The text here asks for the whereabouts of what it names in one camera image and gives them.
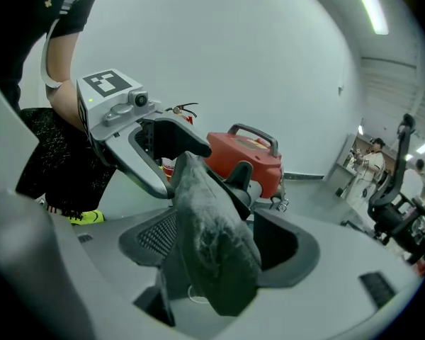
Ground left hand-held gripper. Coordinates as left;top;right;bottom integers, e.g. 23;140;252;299
76;69;213;200

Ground person's black patterned trousers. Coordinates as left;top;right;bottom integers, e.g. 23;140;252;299
16;107;118;220

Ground grey cabinet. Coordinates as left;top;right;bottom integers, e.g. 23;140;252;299
334;132;359;191

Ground dark grey cloth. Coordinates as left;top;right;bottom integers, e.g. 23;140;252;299
171;150;264;317

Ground red fire extinguisher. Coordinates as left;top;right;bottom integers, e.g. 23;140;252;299
161;101;199;183

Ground red vacuum cleaner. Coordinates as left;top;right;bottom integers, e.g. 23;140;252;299
198;123;290;226

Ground person's black shirt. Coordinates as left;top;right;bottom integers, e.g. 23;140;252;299
0;0;103;113

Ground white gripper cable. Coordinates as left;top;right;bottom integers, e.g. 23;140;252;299
40;23;64;89

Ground person's left neon shoe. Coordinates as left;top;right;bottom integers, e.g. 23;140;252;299
65;209;106;227

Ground long ceiling lamp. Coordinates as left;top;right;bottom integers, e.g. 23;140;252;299
346;0;390;36

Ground black office chair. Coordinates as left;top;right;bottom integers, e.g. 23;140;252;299
367;113;425;266

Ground person's left forearm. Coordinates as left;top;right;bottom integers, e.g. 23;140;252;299
47;72;89;134

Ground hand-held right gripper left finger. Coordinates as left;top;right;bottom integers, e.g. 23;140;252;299
51;208;185;340

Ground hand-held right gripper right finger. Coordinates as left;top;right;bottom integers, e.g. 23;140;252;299
212;209;424;340

